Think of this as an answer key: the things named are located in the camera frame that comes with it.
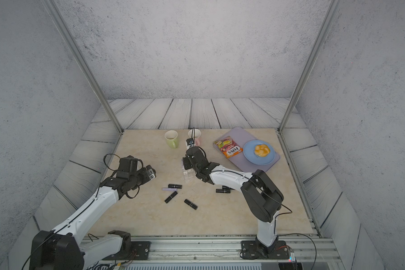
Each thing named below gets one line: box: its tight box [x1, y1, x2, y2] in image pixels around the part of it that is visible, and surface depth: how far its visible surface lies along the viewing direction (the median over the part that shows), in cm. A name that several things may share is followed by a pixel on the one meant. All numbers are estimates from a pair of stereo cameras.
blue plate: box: [243, 139, 276, 166], surface depth 107 cm
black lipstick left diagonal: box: [164, 190, 179, 204], surface depth 90 cm
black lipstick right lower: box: [216, 188, 231, 194], surface depth 93 cm
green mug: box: [164, 129, 179, 150], surface depth 107 cm
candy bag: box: [213, 136, 244, 159], surface depth 110 cm
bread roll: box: [254, 144, 271, 157], surface depth 107 cm
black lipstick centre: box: [183, 198, 198, 211], surface depth 87 cm
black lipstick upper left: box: [168, 183, 183, 189], surface depth 95 cm
